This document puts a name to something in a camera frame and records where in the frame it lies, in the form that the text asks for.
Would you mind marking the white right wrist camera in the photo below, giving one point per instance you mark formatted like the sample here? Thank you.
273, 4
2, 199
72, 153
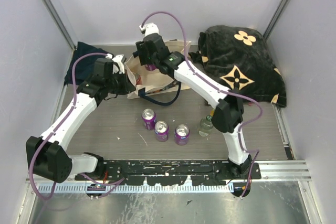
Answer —
149, 28

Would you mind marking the black mounting base plate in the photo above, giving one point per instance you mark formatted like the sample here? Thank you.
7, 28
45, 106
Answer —
170, 172

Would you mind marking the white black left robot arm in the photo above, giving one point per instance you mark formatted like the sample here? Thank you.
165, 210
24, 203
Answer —
46, 155

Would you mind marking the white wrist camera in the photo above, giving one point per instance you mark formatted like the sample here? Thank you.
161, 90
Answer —
149, 28
117, 63

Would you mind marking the clear bottle green cap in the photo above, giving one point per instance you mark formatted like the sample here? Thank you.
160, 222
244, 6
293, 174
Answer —
205, 126

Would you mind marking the purple soda can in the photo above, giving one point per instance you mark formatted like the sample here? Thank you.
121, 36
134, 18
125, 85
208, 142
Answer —
149, 119
182, 134
161, 131
150, 67

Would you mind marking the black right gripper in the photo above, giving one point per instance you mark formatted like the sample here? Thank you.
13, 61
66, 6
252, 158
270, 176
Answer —
141, 52

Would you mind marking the red cola can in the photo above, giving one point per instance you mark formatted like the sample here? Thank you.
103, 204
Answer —
137, 78

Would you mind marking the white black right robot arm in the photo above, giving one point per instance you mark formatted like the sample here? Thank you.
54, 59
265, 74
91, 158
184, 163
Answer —
227, 105

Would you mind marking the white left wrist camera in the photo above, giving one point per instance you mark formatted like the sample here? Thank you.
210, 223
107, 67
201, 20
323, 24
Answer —
117, 63

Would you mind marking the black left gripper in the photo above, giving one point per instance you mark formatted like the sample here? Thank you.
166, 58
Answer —
128, 86

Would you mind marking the aluminium slotted rail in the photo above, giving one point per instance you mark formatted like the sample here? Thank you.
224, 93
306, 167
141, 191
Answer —
186, 188

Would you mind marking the beige canvas tote bag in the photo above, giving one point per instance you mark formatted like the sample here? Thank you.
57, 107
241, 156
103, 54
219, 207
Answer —
153, 83

